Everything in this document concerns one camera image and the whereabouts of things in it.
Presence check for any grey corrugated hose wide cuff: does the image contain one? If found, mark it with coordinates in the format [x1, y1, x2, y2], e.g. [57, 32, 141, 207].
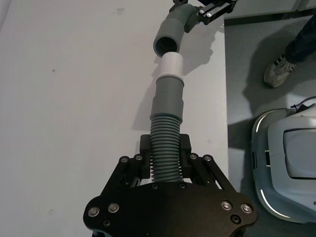
[153, 3, 199, 56]

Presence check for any thin black cable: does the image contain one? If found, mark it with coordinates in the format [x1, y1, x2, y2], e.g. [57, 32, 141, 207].
[290, 96, 316, 113]

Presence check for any grey corrugated hose narrow cuff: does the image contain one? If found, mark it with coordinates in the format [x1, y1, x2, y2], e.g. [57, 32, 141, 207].
[149, 74, 185, 184]

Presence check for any white pipe connector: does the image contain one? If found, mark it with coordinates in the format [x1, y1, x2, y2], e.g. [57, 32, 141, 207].
[159, 52, 184, 81]

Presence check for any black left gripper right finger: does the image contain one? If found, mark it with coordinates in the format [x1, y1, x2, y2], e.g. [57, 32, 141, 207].
[178, 134, 236, 193]

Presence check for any person's shoe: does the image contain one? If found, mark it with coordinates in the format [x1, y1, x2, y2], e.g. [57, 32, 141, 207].
[263, 54, 298, 89]

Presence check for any person's leg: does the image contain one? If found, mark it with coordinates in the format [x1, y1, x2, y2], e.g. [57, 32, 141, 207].
[284, 16, 316, 64]

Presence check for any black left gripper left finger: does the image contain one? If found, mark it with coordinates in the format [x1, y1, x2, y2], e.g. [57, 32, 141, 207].
[103, 134, 152, 193]

